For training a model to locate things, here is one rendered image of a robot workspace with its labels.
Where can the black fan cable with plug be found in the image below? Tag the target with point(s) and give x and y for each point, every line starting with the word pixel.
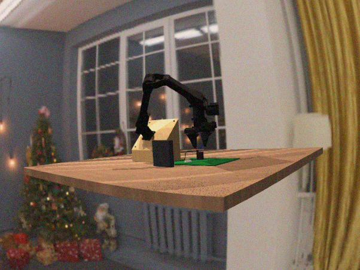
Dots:
pixel 200 155

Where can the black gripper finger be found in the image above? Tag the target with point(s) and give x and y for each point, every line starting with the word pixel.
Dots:
pixel 205 137
pixel 193 139

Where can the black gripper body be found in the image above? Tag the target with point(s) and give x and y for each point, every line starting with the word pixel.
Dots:
pixel 196 128

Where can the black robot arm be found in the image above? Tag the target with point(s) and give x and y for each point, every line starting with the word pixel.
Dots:
pixel 196 99

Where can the green circuit board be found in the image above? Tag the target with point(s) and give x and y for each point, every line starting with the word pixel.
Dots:
pixel 206 161

